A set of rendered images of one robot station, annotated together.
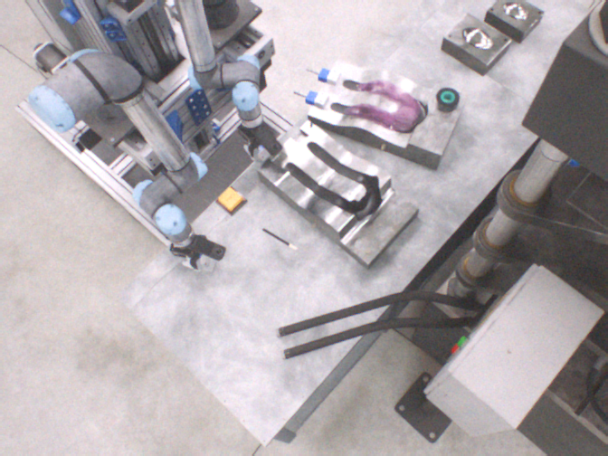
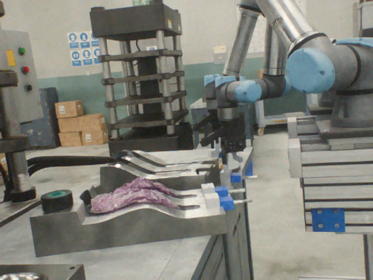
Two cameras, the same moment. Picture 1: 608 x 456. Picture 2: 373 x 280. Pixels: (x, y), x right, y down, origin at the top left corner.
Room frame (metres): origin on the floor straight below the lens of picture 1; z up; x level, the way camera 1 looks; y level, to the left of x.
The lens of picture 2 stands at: (2.20, -0.94, 1.24)
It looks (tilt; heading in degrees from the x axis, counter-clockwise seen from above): 10 degrees down; 143
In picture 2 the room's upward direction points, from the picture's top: 6 degrees counter-clockwise
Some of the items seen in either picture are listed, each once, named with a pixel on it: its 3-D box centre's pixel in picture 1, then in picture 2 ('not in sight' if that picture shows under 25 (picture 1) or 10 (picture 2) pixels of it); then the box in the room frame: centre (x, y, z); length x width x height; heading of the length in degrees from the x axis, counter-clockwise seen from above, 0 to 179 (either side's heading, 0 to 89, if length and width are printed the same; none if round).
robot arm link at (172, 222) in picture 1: (173, 223); (213, 87); (0.70, 0.37, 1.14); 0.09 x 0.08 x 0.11; 34
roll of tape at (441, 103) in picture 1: (447, 99); (57, 200); (1.08, -0.55, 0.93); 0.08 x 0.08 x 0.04
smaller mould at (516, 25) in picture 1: (513, 16); not in sight; (1.46, -0.92, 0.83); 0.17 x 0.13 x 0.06; 38
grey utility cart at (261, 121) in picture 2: not in sight; (282, 104); (-2.62, 4.77, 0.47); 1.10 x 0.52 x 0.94; 50
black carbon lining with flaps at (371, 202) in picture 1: (335, 178); (148, 161); (0.86, -0.12, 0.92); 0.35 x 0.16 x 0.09; 38
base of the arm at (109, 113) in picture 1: (109, 96); (338, 91); (1.21, 0.56, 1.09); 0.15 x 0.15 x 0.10
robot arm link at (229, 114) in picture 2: (250, 116); (228, 113); (1.06, 0.12, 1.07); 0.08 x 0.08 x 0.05
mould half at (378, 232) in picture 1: (337, 189); (147, 174); (0.84, -0.12, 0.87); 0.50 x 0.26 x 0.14; 38
